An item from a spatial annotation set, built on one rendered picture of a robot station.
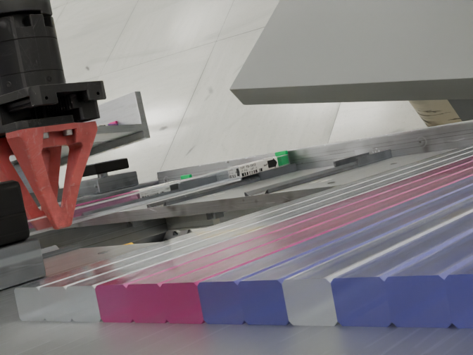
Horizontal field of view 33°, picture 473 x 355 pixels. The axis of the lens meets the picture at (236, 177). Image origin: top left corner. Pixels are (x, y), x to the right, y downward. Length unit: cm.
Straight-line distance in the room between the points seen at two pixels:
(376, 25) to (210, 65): 148
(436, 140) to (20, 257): 45
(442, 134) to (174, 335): 54
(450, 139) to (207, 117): 169
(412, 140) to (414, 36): 34
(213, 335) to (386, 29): 92
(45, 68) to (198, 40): 215
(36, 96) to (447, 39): 61
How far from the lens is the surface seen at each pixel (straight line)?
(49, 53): 59
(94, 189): 89
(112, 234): 89
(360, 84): 105
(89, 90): 57
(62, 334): 24
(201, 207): 64
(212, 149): 225
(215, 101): 240
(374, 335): 17
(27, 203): 60
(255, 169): 76
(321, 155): 79
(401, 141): 74
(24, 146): 56
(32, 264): 37
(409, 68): 102
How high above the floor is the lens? 122
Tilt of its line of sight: 36 degrees down
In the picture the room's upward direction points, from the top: 46 degrees counter-clockwise
